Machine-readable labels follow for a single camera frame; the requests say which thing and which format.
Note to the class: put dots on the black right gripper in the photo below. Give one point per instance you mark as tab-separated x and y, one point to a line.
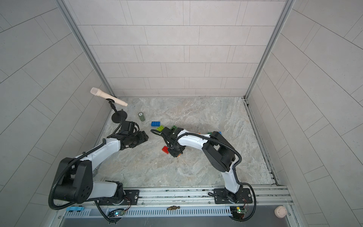
174	153

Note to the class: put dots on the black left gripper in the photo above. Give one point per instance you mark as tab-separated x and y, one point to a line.
143	137

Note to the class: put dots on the lime lego brick long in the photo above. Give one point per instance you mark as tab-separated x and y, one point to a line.
160	128

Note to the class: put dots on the small red lego brick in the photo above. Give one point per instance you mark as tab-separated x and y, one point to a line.
165	150

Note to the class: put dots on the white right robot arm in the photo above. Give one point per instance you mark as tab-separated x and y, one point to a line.
218	151

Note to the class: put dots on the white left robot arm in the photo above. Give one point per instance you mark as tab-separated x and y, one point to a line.
73	182

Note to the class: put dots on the dark blue lego brick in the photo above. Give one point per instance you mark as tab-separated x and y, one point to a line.
155	124

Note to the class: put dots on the green battery cell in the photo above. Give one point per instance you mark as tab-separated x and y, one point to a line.
141	116

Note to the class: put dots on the black microphone stand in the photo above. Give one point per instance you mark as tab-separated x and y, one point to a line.
118	116

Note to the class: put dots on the beige microphone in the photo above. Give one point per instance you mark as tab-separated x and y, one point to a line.
100	93

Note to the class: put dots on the brass fitting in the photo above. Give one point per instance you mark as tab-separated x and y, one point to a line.
172	208

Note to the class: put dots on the left circuit board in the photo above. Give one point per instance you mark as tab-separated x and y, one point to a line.
116	213

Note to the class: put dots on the circuit board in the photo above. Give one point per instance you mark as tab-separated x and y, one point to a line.
116	213
238	212

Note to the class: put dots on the right circuit board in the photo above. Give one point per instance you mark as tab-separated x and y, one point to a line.
238	212

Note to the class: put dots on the metal corner profile left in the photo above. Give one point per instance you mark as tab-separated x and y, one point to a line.
80	39

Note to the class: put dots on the metal corner profile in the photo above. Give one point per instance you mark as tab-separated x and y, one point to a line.
80	39
277	30

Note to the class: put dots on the pink round knob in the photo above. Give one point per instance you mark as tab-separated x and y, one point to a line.
280	212

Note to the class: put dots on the metal corner profile right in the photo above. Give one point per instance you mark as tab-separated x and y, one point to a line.
277	30

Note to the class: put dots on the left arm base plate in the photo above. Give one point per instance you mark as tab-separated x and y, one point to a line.
129	197

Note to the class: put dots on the aluminium rail frame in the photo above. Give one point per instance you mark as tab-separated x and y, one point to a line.
197	209

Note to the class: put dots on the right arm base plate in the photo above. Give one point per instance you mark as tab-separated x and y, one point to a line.
223	196

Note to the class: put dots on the blue clip on rail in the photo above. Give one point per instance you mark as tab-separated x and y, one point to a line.
75	208

